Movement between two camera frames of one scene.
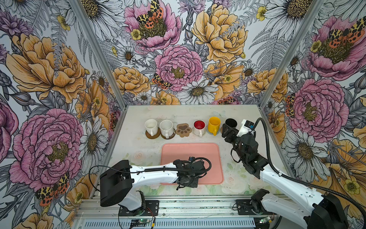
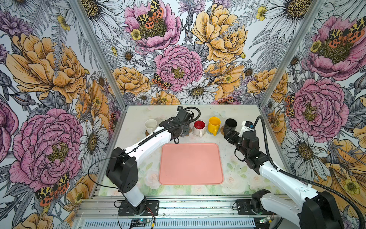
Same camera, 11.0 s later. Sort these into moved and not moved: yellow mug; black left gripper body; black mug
Moved: black left gripper body
Not moved: black mug; yellow mug
